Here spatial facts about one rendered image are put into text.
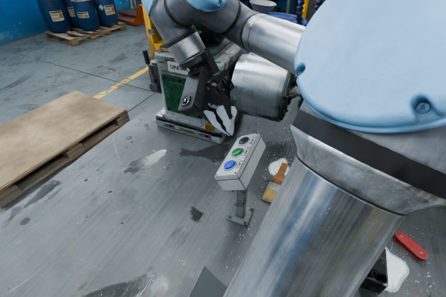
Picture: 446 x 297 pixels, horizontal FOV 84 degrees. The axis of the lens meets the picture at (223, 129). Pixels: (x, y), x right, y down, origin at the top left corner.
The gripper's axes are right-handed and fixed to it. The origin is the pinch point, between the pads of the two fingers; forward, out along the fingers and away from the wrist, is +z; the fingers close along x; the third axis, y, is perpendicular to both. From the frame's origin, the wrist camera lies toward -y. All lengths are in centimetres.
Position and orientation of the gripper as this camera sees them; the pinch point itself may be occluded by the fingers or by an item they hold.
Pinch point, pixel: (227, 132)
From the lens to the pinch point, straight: 62.9
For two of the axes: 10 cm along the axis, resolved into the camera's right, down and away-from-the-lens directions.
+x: -7.9, 1.8, 5.9
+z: 4.6, 8.1, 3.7
